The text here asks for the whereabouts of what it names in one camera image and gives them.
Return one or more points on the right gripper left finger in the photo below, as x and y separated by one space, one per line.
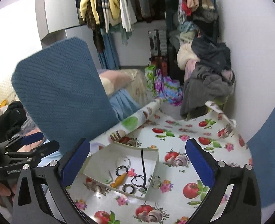
72 161

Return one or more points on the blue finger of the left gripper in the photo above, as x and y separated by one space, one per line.
30 139

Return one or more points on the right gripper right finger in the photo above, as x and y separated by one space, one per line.
202 161

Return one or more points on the black hair stick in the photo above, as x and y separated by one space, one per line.
143 169

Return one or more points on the white cardboard jewelry tray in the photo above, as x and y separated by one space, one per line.
124 169

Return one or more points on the vegetable print tablecloth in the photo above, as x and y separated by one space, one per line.
176 190

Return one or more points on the orange gourd pendant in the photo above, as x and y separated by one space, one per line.
118 181

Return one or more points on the black white woven bangle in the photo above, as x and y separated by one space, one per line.
129 188

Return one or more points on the light blue pleated cloth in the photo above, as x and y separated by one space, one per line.
123 104

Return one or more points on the dark grey clothes pile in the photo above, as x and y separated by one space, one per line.
208 73

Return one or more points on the purple floral cloth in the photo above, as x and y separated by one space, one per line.
168 90

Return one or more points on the cream pink pillow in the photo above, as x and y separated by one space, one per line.
132 80

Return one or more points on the grey white cabinet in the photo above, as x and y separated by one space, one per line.
59 19

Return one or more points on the grey suitcase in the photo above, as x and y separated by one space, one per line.
158 43

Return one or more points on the hanging clothes row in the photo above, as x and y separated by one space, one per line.
105 17

